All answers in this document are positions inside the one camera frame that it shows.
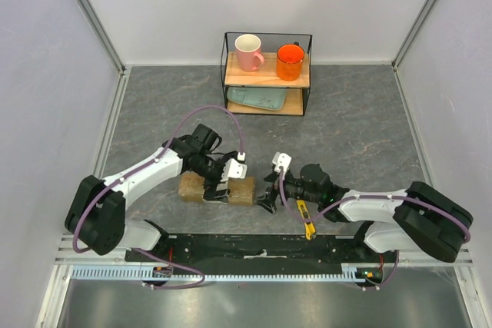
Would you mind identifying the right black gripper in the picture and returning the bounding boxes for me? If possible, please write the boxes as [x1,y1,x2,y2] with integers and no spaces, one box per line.
[252,168,321,215]

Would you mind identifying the brown cardboard express box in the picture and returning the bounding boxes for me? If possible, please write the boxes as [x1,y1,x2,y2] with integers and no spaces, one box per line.
[178,172,255,207]

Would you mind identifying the yellow utility knife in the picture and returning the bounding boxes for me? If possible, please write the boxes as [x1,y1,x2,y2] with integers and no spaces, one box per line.
[296,200,316,240]

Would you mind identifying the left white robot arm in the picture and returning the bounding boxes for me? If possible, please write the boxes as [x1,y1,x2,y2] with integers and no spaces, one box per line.
[65,124,247,261]

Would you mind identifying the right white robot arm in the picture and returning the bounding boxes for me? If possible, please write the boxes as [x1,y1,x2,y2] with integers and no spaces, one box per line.
[256,164,474,263]

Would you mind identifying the teal rectangular plate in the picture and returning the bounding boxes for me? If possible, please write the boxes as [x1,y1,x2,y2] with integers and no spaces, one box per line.
[227,87,287,111]

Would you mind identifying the orange glass cup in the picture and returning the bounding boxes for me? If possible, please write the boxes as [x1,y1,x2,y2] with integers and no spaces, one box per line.
[276,42,305,81]

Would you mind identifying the pink ceramic mug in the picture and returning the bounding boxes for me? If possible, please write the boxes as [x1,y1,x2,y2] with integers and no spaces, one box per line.
[234,34,264,72]

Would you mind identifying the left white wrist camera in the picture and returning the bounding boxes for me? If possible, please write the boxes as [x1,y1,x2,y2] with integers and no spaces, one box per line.
[221,151,248,182]

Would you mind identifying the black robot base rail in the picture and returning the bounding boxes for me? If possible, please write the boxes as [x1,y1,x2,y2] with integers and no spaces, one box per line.
[125,232,401,276]

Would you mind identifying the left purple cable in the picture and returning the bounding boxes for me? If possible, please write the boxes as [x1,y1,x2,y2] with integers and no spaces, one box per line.
[71,104,247,254]

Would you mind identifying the purple cable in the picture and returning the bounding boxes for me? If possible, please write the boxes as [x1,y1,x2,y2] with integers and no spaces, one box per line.
[278,166,473,244]
[71,104,247,254]

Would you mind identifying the black wire wooden shelf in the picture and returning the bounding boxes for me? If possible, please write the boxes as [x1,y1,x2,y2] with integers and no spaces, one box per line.
[220,31,313,116]

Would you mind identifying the slotted cable duct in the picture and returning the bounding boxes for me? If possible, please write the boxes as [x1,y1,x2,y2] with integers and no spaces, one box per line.
[71,265,366,283]

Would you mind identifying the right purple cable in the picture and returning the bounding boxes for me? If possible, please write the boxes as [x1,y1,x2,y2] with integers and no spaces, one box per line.
[278,166,473,244]

